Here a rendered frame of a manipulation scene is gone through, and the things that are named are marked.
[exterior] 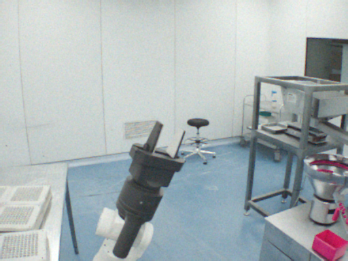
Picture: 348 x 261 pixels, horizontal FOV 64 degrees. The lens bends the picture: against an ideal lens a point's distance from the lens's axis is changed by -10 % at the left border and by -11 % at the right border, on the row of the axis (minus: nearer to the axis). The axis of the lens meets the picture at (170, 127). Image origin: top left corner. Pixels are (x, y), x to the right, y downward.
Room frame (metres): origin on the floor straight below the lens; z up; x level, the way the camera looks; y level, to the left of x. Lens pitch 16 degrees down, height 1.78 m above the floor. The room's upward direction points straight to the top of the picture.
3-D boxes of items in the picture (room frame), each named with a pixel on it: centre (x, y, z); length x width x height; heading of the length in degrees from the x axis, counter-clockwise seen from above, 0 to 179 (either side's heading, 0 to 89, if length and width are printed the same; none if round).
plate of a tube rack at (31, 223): (1.27, 0.81, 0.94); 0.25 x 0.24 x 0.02; 99
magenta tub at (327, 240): (1.20, -0.85, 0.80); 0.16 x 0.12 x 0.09; 24
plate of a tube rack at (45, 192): (1.51, 0.85, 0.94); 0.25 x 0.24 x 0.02; 99
